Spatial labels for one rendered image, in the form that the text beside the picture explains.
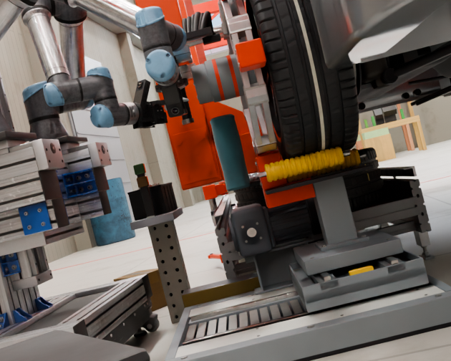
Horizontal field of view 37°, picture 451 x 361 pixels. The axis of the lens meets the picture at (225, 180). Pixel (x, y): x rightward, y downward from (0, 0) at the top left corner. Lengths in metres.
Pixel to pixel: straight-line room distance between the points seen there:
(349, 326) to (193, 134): 1.10
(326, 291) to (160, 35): 0.86
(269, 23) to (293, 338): 0.88
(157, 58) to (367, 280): 0.87
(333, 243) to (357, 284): 0.25
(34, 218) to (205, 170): 0.78
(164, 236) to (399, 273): 1.11
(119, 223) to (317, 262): 7.88
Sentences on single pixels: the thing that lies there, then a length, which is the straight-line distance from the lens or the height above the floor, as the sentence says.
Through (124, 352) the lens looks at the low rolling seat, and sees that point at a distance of 0.93.
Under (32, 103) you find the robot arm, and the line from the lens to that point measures 2.64.
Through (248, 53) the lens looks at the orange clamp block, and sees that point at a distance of 1.91.
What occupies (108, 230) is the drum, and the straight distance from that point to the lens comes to 9.84.
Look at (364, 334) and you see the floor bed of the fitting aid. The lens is 1.88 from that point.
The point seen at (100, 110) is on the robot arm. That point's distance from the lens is 2.17.
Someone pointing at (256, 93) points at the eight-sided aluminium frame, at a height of 0.75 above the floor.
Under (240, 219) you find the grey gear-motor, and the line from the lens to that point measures 2.43.
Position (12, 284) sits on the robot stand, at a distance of 2.42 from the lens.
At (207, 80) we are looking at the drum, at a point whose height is 0.85.
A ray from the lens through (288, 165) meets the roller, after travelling 2.10.
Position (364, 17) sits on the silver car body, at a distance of 1.40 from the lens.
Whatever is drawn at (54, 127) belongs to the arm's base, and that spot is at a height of 0.87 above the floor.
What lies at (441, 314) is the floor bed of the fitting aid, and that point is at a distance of 1.92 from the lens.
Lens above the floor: 0.53
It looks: level
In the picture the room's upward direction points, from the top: 14 degrees counter-clockwise
